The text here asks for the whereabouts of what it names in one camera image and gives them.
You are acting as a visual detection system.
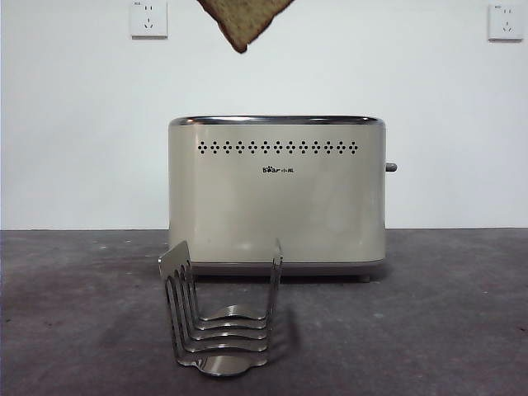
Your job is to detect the slice of bread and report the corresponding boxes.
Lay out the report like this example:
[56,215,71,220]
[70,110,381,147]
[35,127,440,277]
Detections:
[196,0,296,54]

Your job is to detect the cream toaster with chrome top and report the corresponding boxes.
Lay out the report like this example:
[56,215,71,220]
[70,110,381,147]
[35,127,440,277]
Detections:
[167,115,389,284]

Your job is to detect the stainless steel bread rack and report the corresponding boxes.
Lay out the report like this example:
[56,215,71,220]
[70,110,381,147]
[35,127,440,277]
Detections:
[158,238,286,379]

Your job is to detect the white wall socket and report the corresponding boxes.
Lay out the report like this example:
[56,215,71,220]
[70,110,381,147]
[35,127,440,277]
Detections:
[487,2,526,43]
[130,0,169,41]

